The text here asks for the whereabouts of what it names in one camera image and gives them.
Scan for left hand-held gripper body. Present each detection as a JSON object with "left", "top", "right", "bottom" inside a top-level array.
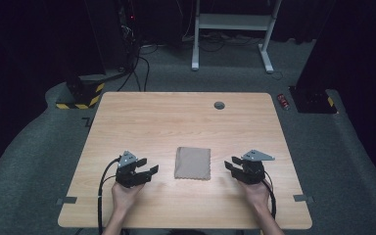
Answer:
[{"left": 115, "top": 150, "right": 146, "bottom": 189}]

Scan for red can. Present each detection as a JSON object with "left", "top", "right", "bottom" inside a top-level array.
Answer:
[{"left": 276, "top": 93, "right": 290, "bottom": 111}]

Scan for tan cloth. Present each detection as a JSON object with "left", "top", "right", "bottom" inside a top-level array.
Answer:
[{"left": 173, "top": 146, "right": 212, "bottom": 181}]

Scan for person's left hand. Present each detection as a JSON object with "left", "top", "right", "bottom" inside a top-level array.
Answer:
[{"left": 111, "top": 181, "right": 145, "bottom": 213}]

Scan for dark computer tower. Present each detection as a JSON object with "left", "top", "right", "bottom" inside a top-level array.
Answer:
[{"left": 116, "top": 0, "right": 142, "bottom": 71}]

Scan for hand-held gripper black cable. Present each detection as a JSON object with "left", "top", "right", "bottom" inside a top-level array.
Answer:
[
  {"left": 261, "top": 178, "right": 277, "bottom": 220},
  {"left": 97, "top": 158, "right": 122, "bottom": 235}
]

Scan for left hand-held gripper black cable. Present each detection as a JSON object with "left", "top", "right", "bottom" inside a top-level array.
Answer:
[{"left": 97, "top": 158, "right": 122, "bottom": 235}]

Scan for right hand-held gripper black cable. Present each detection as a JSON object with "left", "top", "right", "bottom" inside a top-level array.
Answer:
[{"left": 261, "top": 178, "right": 277, "bottom": 220}]

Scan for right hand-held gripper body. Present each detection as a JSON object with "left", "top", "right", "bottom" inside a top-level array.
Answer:
[{"left": 239, "top": 149, "right": 276, "bottom": 185}]

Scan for black floor cables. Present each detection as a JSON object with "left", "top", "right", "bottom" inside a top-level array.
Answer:
[{"left": 117, "top": 43, "right": 160, "bottom": 93}]

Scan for grey tape piece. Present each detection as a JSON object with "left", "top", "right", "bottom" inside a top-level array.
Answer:
[
  {"left": 56, "top": 196, "right": 78, "bottom": 206},
  {"left": 293, "top": 194, "right": 315, "bottom": 204}
]

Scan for person's right hand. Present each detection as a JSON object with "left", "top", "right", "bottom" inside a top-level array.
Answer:
[{"left": 238, "top": 178, "right": 272, "bottom": 210}]

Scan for white metal stand frame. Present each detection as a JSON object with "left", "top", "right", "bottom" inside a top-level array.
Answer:
[{"left": 191, "top": 0, "right": 282, "bottom": 74}]

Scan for black yellow striped stand base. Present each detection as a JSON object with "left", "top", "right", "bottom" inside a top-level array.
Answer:
[{"left": 55, "top": 75, "right": 106, "bottom": 111}]

